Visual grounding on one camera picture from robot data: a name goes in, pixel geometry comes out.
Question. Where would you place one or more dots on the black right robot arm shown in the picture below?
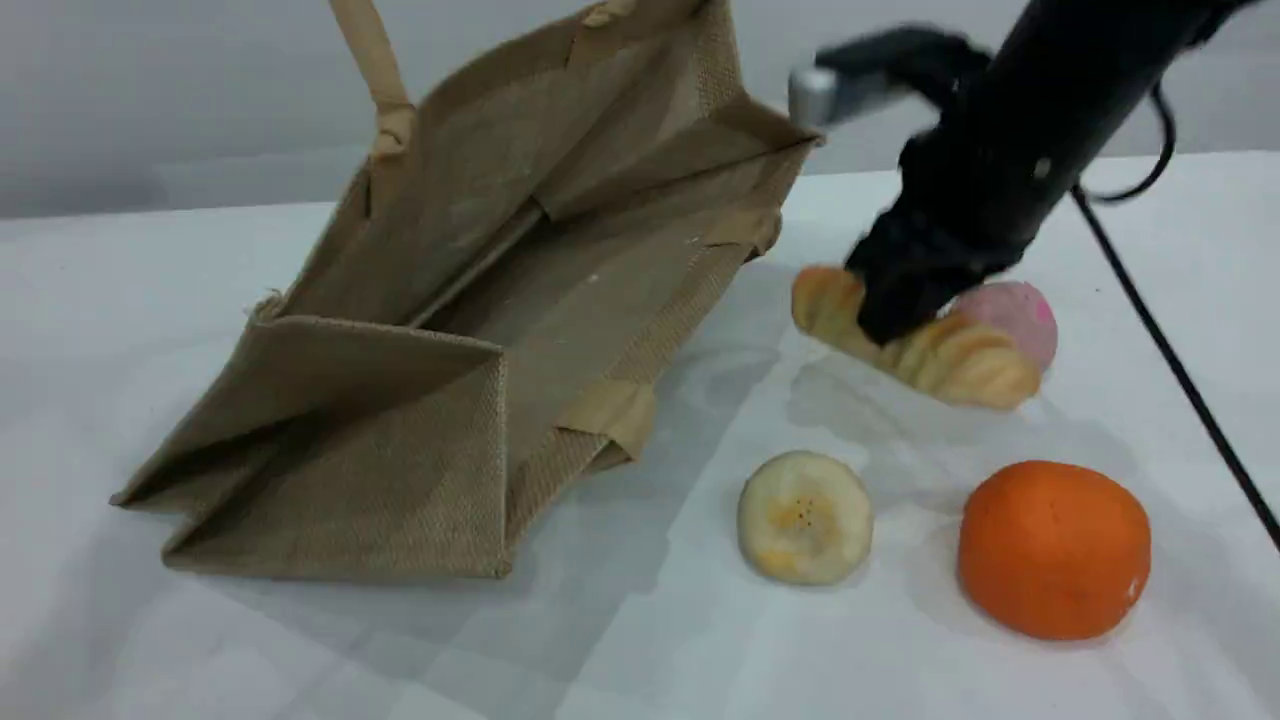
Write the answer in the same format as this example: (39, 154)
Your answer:
(1090, 60)

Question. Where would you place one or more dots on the cream banana slice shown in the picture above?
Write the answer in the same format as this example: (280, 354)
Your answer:
(805, 518)

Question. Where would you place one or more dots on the orange persimmon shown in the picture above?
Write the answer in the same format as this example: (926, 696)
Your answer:
(1055, 550)

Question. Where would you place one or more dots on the pink peach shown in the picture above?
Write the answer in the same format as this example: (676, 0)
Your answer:
(1020, 315)

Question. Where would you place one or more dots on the brown burlap tote bag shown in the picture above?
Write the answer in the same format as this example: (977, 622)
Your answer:
(400, 430)

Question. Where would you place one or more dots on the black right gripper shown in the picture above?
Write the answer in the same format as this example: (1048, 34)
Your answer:
(985, 190)

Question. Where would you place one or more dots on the long ridged bread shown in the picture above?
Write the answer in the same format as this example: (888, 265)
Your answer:
(960, 365)

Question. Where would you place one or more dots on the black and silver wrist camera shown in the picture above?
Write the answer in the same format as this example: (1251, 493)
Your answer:
(880, 70)

